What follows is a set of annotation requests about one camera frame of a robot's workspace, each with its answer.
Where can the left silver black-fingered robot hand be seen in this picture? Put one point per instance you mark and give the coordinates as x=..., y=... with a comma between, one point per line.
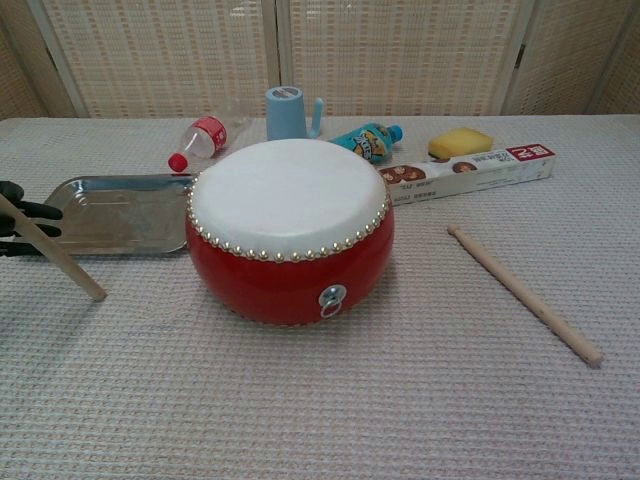
x=42, y=211

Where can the wooden drumstick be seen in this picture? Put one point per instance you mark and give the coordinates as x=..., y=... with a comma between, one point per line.
x=65, y=257
x=525, y=295

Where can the red drum with white skin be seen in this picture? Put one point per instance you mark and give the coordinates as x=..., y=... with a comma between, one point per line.
x=285, y=200

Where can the rectangular steel tray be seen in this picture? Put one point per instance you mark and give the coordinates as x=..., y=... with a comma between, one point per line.
x=125, y=215

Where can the clear plastic bottle red cap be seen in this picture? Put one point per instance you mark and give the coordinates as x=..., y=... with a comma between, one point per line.
x=205, y=137

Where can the bamboo folding screen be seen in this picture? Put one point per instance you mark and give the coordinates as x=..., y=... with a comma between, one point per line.
x=160, y=55

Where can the light blue plastic cup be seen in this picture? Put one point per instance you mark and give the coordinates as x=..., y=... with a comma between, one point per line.
x=285, y=115

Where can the white woven tablecloth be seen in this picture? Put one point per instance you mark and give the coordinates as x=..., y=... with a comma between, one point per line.
x=300, y=400

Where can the colourful drink bottle blue cap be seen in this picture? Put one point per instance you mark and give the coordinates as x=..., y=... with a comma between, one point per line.
x=365, y=142

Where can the yellow sponge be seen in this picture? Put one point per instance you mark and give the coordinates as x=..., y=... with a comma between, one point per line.
x=460, y=142

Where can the long cling film box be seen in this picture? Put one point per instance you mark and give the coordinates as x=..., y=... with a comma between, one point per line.
x=480, y=172

